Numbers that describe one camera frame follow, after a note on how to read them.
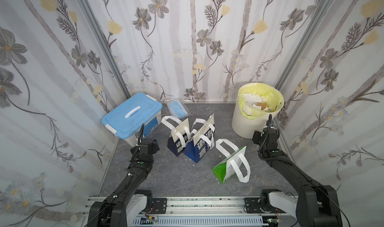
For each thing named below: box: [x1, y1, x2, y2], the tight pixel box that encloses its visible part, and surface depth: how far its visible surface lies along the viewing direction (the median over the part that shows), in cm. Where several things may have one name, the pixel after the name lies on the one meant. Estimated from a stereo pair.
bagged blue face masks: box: [165, 98, 192, 119], surface depth 117 cm
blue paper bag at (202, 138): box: [183, 113, 216, 164], surface depth 80 cm
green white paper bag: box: [212, 139, 251, 184], surface depth 70 cm
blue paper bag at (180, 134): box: [161, 115, 191, 157], surface depth 79 cm
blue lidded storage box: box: [101, 92, 163, 146], surface depth 92 cm
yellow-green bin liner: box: [238, 83, 284, 120], surface depth 93 cm
